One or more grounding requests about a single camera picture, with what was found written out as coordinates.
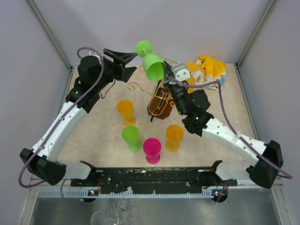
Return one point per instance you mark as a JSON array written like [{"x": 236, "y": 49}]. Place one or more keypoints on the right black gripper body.
[{"x": 179, "y": 93}]

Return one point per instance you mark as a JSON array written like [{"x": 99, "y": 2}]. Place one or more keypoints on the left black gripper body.
[{"x": 112, "y": 70}]

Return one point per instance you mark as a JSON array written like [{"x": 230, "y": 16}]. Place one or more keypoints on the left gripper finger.
[
  {"x": 128, "y": 72},
  {"x": 120, "y": 57}
]

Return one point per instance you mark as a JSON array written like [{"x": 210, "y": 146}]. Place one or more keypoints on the green plastic wine glass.
[
  {"x": 151, "y": 62},
  {"x": 131, "y": 136}
]

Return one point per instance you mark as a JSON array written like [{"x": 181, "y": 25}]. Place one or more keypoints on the orange plastic wine glass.
[
  {"x": 192, "y": 67},
  {"x": 174, "y": 135},
  {"x": 125, "y": 109}
]

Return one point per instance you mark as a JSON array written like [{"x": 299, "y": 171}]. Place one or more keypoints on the gold wire wine glass rack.
[{"x": 161, "y": 103}]

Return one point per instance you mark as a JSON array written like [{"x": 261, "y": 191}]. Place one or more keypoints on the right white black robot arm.
[{"x": 263, "y": 160}]

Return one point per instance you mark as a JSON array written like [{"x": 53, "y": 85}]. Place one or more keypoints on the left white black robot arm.
[{"x": 42, "y": 159}]

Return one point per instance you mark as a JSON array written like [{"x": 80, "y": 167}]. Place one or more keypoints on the pink plastic wine glass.
[{"x": 152, "y": 149}]

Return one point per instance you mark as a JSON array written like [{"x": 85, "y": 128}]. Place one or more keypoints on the clear wine glass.
[{"x": 111, "y": 216}]

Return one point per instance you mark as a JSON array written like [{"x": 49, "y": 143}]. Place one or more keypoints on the yellow patterned cloth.
[{"x": 210, "y": 69}]

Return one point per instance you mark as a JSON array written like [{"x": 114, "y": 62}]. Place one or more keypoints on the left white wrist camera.
[{"x": 180, "y": 72}]

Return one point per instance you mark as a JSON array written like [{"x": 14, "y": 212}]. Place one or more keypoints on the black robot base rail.
[{"x": 155, "y": 181}]

